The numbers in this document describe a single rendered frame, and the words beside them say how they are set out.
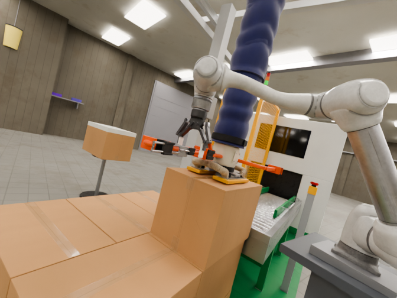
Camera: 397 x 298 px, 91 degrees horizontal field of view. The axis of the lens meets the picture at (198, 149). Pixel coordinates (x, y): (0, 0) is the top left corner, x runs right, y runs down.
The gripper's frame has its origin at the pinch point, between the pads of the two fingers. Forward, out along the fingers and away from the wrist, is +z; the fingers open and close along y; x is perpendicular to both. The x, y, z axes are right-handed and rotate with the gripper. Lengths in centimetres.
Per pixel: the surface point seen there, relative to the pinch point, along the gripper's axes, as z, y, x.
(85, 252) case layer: 53, 21, 26
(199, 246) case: 43.7, -12.8, -10.6
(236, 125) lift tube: -20.6, -5.1, -31.7
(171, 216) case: 38.0, 8.7, -10.7
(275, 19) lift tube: -86, -10, -36
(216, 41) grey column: -141, 107, -140
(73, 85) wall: -90, 785, -243
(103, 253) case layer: 53, 17, 21
